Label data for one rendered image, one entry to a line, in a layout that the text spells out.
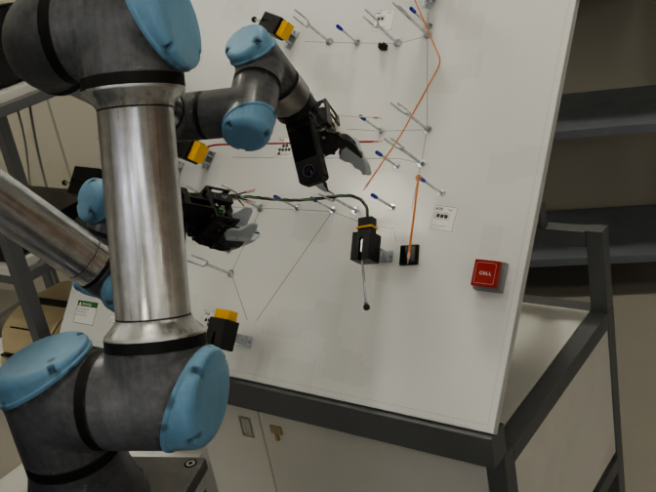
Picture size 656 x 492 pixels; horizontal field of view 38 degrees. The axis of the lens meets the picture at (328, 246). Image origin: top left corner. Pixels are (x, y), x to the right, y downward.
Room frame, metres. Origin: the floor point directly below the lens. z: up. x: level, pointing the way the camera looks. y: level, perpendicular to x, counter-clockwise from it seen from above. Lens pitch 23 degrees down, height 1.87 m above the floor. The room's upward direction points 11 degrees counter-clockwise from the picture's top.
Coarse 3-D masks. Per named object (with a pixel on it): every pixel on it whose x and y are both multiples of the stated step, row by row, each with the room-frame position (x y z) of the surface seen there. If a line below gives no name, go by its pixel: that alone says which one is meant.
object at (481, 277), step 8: (480, 264) 1.56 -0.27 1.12; (488, 264) 1.55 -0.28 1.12; (496, 264) 1.54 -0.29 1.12; (472, 272) 1.56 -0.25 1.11; (480, 272) 1.55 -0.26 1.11; (488, 272) 1.54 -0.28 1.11; (496, 272) 1.53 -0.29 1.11; (472, 280) 1.55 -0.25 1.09; (480, 280) 1.54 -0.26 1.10; (488, 280) 1.53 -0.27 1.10; (496, 280) 1.52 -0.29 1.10; (496, 288) 1.52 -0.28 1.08
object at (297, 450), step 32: (288, 448) 1.73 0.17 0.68; (320, 448) 1.68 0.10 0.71; (352, 448) 1.62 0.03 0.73; (384, 448) 1.57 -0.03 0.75; (288, 480) 1.75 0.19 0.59; (320, 480) 1.69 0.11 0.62; (352, 480) 1.63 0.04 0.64; (384, 480) 1.58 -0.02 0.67; (416, 480) 1.53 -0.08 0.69; (448, 480) 1.49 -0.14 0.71; (480, 480) 1.44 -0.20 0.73
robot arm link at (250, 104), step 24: (240, 72) 1.43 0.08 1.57; (264, 72) 1.42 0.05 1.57; (216, 96) 1.40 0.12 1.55; (240, 96) 1.38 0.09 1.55; (264, 96) 1.39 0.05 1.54; (216, 120) 1.38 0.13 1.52; (240, 120) 1.35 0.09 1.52; (264, 120) 1.36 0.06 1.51; (240, 144) 1.37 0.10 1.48; (264, 144) 1.37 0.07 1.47
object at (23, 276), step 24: (0, 96) 2.26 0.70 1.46; (24, 96) 2.29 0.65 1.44; (48, 96) 2.32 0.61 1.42; (0, 120) 2.83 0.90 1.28; (0, 144) 2.84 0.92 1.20; (0, 240) 2.15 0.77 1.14; (0, 264) 2.20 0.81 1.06; (24, 264) 2.15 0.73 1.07; (24, 288) 2.14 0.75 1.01; (24, 312) 2.15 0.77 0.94; (0, 360) 2.48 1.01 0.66; (0, 480) 2.51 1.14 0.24; (24, 480) 2.48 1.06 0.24
